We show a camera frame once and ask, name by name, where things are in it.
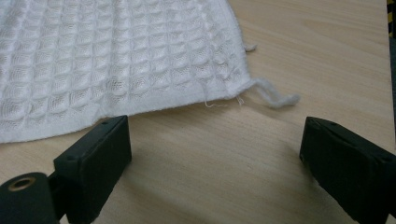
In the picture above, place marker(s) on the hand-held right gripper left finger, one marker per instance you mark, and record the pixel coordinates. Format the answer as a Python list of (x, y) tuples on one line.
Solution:
[(93, 168)]

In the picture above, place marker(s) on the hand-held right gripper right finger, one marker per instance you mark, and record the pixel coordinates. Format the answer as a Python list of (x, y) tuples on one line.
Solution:
[(351, 168)]

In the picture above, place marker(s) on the white waffle towel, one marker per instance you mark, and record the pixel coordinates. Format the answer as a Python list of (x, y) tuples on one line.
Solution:
[(109, 62)]

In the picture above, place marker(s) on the black striped stand base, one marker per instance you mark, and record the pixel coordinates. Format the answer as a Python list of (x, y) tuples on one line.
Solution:
[(391, 18)]

